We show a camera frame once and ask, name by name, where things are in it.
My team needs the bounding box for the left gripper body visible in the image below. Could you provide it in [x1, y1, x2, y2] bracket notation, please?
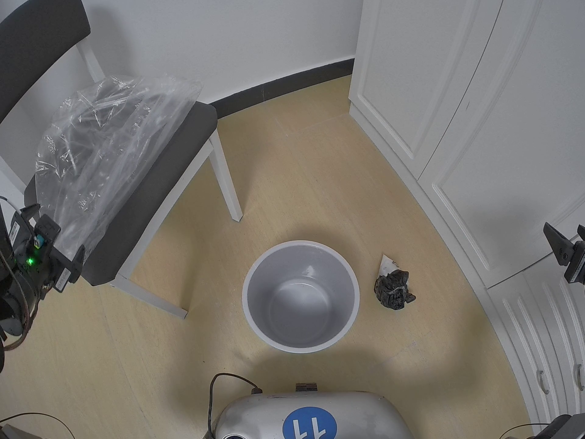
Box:
[10, 213, 75, 296]

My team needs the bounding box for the black plastic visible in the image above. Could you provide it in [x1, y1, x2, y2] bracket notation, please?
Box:
[375, 268, 417, 312]

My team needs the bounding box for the thin black cable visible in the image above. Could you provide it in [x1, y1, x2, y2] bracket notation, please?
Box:
[0, 411, 77, 439]
[502, 421, 550, 439]

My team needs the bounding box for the white wardrobe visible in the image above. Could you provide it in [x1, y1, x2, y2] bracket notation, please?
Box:
[348, 0, 585, 439]

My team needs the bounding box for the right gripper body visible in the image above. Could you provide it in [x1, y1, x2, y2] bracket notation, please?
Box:
[564, 241, 585, 287]

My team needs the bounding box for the white chair dark grey seat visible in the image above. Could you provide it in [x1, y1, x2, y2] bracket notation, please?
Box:
[0, 0, 243, 320]

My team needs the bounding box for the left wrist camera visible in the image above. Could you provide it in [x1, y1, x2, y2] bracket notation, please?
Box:
[29, 214, 62, 256]

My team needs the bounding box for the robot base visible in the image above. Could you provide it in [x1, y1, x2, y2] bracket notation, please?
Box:
[215, 382, 414, 439]

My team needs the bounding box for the white trash bin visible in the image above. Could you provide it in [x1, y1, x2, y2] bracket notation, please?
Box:
[242, 241, 359, 353]

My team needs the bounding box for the clear plastic bag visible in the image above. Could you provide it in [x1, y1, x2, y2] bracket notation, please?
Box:
[34, 75, 203, 257]

